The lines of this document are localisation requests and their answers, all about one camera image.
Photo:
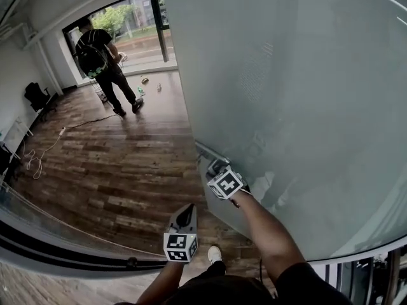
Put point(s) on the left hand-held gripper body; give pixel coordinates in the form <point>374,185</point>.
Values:
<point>179,245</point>

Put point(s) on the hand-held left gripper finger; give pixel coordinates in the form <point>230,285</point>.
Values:
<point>193,219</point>
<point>175,219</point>

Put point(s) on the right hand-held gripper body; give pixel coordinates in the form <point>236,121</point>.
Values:
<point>225,183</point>

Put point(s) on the frosted glass door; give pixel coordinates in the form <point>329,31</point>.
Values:
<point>302,106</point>

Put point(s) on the person's left forearm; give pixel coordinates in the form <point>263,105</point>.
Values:
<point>162,284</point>

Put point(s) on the person's right forearm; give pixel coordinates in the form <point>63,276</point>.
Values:
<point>264,230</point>

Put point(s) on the person's white shoe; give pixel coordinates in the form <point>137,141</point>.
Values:
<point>214,254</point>

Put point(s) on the person's black clothing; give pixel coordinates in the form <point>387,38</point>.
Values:
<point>222,292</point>

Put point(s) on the green plastic bottle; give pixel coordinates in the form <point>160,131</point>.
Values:
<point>140,91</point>

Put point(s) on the yellow brown floor item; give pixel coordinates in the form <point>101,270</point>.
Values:
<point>145,80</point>

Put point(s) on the large black framed window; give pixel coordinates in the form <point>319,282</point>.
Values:
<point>140,27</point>

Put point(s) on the black metal railing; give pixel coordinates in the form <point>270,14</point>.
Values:
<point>369,281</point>

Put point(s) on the white folding table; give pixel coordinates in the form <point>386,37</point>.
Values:
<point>14,135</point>

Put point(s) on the small black office chair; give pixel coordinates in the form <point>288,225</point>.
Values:
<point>37,95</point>

